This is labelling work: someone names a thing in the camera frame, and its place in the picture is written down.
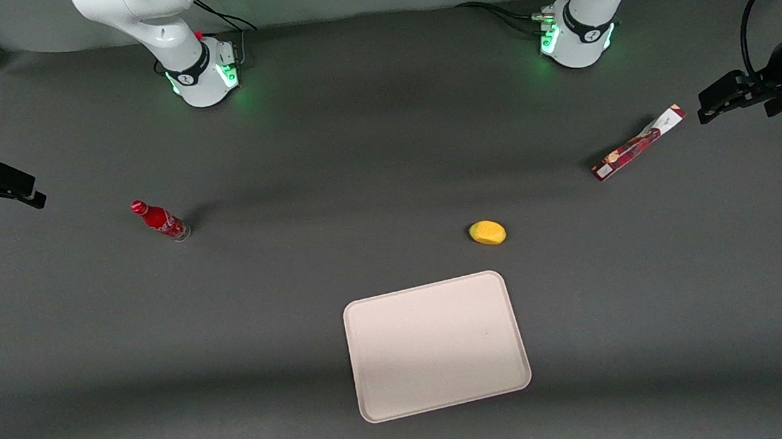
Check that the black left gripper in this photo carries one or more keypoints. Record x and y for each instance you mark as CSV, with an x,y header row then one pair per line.
x,y
773,82

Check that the red tartan cookie box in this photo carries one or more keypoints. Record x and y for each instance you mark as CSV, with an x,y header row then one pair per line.
x,y
636,145

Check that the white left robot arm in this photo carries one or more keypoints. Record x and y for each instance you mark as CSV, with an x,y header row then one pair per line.
x,y
590,1

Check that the beige rectangular tray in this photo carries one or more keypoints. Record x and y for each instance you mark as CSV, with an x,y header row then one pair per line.
x,y
436,345

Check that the red cola bottle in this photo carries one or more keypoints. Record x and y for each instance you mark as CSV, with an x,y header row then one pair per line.
x,y
161,221

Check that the yellow mango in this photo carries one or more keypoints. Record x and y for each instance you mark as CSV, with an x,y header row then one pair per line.
x,y
487,232

